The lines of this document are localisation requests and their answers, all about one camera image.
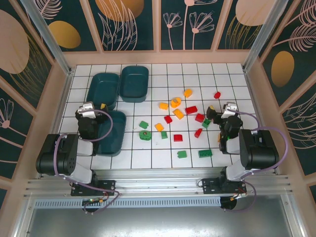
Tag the grey metal shelf plate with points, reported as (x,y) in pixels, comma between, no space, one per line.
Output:
(160,222)

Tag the aluminium front rail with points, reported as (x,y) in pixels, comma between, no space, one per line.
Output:
(160,177)

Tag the yellow round gear brick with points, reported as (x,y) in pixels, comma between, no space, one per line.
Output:
(175,103)

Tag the green round gear brick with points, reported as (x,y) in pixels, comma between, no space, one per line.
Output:
(145,135)

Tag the small red toy brick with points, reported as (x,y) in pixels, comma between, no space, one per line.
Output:
(217,95)

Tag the teal plastic bin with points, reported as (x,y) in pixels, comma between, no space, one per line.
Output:
(134,82)
(117,138)
(102,87)

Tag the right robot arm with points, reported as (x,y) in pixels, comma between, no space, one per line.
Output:
(259,150)

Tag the long green toy brick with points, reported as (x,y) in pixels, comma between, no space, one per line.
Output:
(205,153)

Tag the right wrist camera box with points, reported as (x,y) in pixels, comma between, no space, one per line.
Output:
(229,109)

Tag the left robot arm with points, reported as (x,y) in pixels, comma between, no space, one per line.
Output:
(51,155)

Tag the aluminium frame post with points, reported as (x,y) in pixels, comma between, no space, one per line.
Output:
(264,29)
(44,29)

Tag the aluminium side rail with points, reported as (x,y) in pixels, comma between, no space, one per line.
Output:
(64,89)
(252,89)

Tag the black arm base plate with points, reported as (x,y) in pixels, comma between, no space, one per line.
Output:
(108,186)
(209,185)

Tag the long yellow toy brick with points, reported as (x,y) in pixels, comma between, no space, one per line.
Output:
(178,114)

